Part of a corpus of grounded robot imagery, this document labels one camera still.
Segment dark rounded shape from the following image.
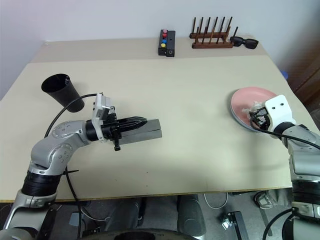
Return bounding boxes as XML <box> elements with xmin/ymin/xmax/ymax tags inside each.
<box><xmin>176</xmin><ymin>194</ymin><xmax>208</xmax><ymax>236</ymax></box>
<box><xmin>103</xmin><ymin>199</ymin><xmax>146</xmax><ymax>234</ymax></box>

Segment thin white wire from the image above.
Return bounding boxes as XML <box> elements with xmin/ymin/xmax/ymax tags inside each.
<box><xmin>80</xmin><ymin>208</ymin><xmax>109</xmax><ymax>222</ymax></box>

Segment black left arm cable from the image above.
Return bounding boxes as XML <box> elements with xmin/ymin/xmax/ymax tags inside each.
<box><xmin>44</xmin><ymin>92</ymin><xmax>101</xmax><ymax>240</ymax></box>

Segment white floor cable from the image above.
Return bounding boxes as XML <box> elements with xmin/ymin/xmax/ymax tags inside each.
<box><xmin>203</xmin><ymin>191</ymin><xmax>229</xmax><ymax>209</ymax></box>

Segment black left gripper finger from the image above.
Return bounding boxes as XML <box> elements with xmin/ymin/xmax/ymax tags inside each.
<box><xmin>120</xmin><ymin>123</ymin><xmax>148</xmax><ymax>132</ymax></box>
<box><xmin>118</xmin><ymin>115</ymin><xmax>149</xmax><ymax>126</ymax></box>

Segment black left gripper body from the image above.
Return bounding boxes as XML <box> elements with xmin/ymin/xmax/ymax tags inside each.
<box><xmin>101</xmin><ymin>110</ymin><xmax>124</xmax><ymax>152</ymax></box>

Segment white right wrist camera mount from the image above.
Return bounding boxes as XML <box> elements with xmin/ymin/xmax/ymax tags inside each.
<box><xmin>264</xmin><ymin>94</ymin><xmax>297</xmax><ymax>133</ymax></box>

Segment black floor stand bar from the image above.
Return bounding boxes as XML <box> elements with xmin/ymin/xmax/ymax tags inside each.
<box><xmin>219</xmin><ymin>210</ymin><xmax>250</xmax><ymax>240</ymax></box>

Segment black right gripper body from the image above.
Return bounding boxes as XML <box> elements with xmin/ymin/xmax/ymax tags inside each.
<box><xmin>254</xmin><ymin>106</ymin><xmax>272</xmax><ymax>131</ymax></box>

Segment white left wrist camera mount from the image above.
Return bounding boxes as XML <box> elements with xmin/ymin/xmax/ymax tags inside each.
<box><xmin>90</xmin><ymin>92</ymin><xmax>117</xmax><ymax>144</ymax></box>

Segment brown wooden cabinet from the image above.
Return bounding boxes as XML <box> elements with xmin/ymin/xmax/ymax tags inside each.
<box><xmin>291</xmin><ymin>56</ymin><xmax>320</xmax><ymax>104</ymax></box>

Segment black sunglasses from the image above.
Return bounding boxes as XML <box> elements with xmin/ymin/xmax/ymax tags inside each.
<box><xmin>229</xmin><ymin>35</ymin><xmax>260</xmax><ymax>50</ymax></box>

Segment black box with coloured buttons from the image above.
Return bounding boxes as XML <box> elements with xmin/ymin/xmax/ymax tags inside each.
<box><xmin>157</xmin><ymin>29</ymin><xmax>177</xmax><ymax>59</ymax></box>

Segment dark round base disc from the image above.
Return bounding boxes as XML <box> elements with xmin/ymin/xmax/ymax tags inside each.
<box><xmin>81</xmin><ymin>228</ymin><xmax>209</xmax><ymax>240</ymax></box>

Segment black plastic cup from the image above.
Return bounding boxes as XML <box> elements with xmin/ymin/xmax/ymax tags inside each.
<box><xmin>40</xmin><ymin>72</ymin><xmax>86</xmax><ymax>113</ymax></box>

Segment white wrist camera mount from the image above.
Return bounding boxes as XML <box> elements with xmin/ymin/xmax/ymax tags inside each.
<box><xmin>264</xmin><ymin>94</ymin><xmax>297</xmax><ymax>133</ymax></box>
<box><xmin>90</xmin><ymin>92</ymin><xmax>117</xmax><ymax>144</ymax></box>

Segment grey glasses case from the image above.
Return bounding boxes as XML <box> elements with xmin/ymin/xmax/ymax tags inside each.
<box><xmin>116</xmin><ymin>118</ymin><xmax>163</xmax><ymax>147</ymax></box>

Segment white tissue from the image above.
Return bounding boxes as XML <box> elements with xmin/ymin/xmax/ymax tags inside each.
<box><xmin>241</xmin><ymin>100</ymin><xmax>265</xmax><ymax>118</ymax></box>

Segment grey white sneaker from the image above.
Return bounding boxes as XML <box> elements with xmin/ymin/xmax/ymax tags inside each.
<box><xmin>254</xmin><ymin>190</ymin><xmax>276</xmax><ymax>210</ymax></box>

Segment pink plate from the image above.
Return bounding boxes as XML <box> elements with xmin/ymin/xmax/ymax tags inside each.
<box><xmin>229</xmin><ymin>86</ymin><xmax>279</xmax><ymax>131</ymax></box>

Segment brown wooden peg rack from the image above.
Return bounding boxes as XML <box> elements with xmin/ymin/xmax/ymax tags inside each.
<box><xmin>188</xmin><ymin>16</ymin><xmax>240</xmax><ymax>50</ymax></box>

